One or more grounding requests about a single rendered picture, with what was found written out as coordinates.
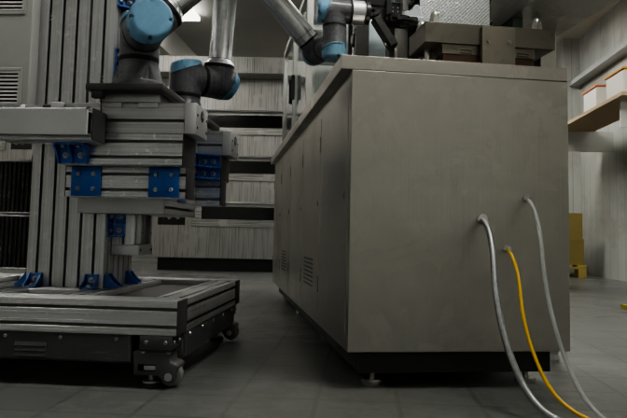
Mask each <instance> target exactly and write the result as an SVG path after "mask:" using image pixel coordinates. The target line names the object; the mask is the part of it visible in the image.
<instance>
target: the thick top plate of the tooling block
mask: <svg viewBox="0 0 627 418"><path fill-rule="evenodd" d="M482 26H489V27H503V28H515V48H516V49H534V50H535V58H534V61H535V60H537V59H539V58H541V57H543V56H545V55H546V54H548V53H550V52H552V51H554V50H555V30H544V29H531V28H517V27H504V26H490V25H477V24H463V23H449V22H436V21H425V22H424V23H423V24H422V25H421V26H420V27H419V28H418V29H417V30H416V32H415V33H414V34H413V35H412V36H411V37H410V56H413V57H424V56H425V49H432V52H433V51H434V50H435V49H437V48H438V47H439V46H440V45H441V44H453V45H468V46H479V45H480V28H481V27H482Z"/></svg>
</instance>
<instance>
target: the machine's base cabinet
mask: <svg viewBox="0 0 627 418"><path fill-rule="evenodd" d="M523 195H530V196H531V198H532V203H533V204H534V205H535V207H536V210H537V213H538V217H539V221H540V226H541V230H542V237H543V244H544V254H545V263H546V271H547V278H548V284H549V290H550V299H551V304H552V308H553V311H554V315H555V319H556V323H557V327H558V329H559V333H560V336H561V339H562V343H563V346H564V349H565V351H566V352H570V284H569V193H568V102H567V82H562V81H546V80H530V79H513V78H497V77H465V76H449V75H432V74H416V73H400V72H384V71H368V70H352V71H351V72H350V74H349V75H348V76H347V77H346V79H345V80H344V81H343V82H342V83H341V85H340V86H339V87H338V88H337V89H336V90H335V91H334V93H333V94H332V95H331V96H330V98H329V99H328V100H327V102H326V103H325V104H324V105H323V106H322V108H321V109H320V110H319V111H318V113H317V114H316V115H315V116H314V118H313V119H312V120H311V122H310V123H309V124H308V125H307V127H306V128H305V129H304V130H303V132H302V133H301V134H300V135H299V137H298V138H297V139H296V140H295V142H294V143H293V144H292V145H291V147H290V148H289V149H288V150H287V152H286V153H285V154H284V156H283V157H282V158H281V159H280V160H279V161H278V162H277V163H276V164H275V181H274V224H273V256H272V281H273V282H274V283H275V284H276V285H277V286H278V287H279V292H280V293H281V294H282V295H283V299H286V300H287V301H288V302H289V303H290V304H291V305H292V306H293V307H294V308H295V309H296V313H297V314H301V315H302V316H303V317H304V318H305V319H306V320H307V321H308V322H309V323H310V324H311V325H312V326H313V327H314V328H315V329H316V330H317V331H318V332H319V333H320V334H321V340H324V341H328V342H329V343H330V345H331V346H332V347H333V348H334V349H335V350H336V351H337V352H338V353H339V354H340V355H341V356H342V357H343V358H344V359H345V360H346V361H347V362H348V363H349V364H350V365H351V366H352V367H353V368H354V369H355V370H356V371H357V372H358V373H369V376H364V377H362V381H361V382H362V383H363V384H366V385H381V384H383V378H382V377H378V376H375V373H418V372H513V371H512V369H511V367H510V364H509V360H508V357H507V355H506V352H505V348H504V345H503V342H502V339H501V335H500V331H499V327H498V324H497V319H496V313H495V304H494V296H493V288H492V276H491V261H490V251H489V245H488V239H487V235H486V231H485V229H484V227H483V225H481V224H479V223H478V222H477V216H478V215H480V214H485V215H487V216H488V222H489V224H490V226H491V228H492V231H493V235H494V238H495V251H496V260H497V275H498V285H499V294H500V300H501V306H502V312H503V316H504V321H505V325H506V329H507V333H508V336H509V342H510V345H511V349H512V351H513V354H514V356H515V359H516V362H517V364H518V367H519V369H520V371H522V376H523V378H524V380H525V382H526V383H536V377H535V376H532V375H528V371H538V369H537V367H536V363H535V360H534V359H533V356H532V353H531V351H530V348H529V344H528V341H527V339H526V335H525V331H524V327H523V319H522V314H521V307H520V301H519V291H518V283H517V276H516V272H515V268H514V265H513V262H512V259H511V257H510V255H509V253H504V252H503V251H502V247H503V245H509V246H510V248H511V250H510V252H511V253H512V254H513V256H514V257H515V259H516V262H517V265H518V269H519V273H520V278H521V284H522V301H523V308H524V313H525V318H526V324H527V327H528V331H529V335H530V338H531V341H532V344H533V347H534V350H535V352H536V357H537V360H538V362H539V364H540V367H541V368H542V370H543V371H550V352H561V351H560V348H559V345H558V343H557V340H556V337H555V333H554V330H553V327H552V323H551V320H550V313H549V309H548V304H547V300H546V295H545V289H544V283H543V277H542V270H541V261H540V252H539V242H538V235H537V228H536V220H535V217H534V214H533V211H532V209H531V206H530V205H529V203H525V202H523V200H522V197H523Z"/></svg>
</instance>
